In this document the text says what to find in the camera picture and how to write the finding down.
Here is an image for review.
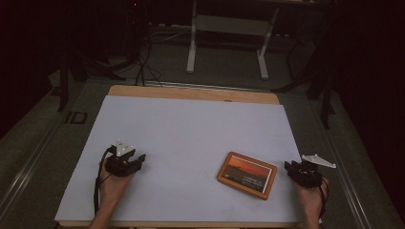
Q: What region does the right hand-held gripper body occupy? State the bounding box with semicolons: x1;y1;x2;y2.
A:
288;154;337;189

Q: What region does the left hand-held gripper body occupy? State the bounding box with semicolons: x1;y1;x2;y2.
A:
104;138;143;177

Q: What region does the person's right hand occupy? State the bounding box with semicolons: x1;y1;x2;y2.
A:
293;177;330;212

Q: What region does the person's left hand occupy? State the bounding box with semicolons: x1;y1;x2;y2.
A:
98;157;136;208

